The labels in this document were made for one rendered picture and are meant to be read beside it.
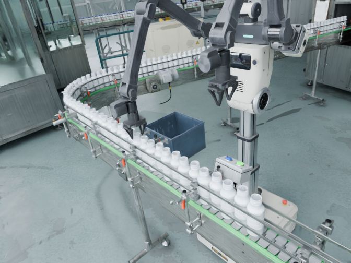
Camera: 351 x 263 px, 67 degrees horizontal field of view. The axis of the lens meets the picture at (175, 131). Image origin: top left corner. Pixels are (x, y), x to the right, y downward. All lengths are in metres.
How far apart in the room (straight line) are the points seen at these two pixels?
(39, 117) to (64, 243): 2.31
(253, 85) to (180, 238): 1.41
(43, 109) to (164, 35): 2.52
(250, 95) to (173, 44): 4.01
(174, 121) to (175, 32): 3.46
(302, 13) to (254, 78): 6.52
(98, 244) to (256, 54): 1.92
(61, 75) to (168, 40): 2.53
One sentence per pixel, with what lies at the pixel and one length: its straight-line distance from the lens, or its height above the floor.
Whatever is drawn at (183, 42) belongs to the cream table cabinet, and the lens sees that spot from 5.51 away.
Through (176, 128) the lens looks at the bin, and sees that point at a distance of 2.16.
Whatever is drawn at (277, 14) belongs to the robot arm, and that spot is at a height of 1.66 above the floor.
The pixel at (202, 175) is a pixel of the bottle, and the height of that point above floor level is 1.15.
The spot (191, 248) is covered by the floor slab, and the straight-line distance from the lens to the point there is 2.29.
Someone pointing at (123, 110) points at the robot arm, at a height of 1.33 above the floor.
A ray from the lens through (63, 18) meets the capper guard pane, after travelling 6.46.
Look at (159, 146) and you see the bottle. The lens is 1.26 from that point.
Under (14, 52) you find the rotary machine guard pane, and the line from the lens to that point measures 4.26.
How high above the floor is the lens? 1.82
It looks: 29 degrees down
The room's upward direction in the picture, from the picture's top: 8 degrees counter-clockwise
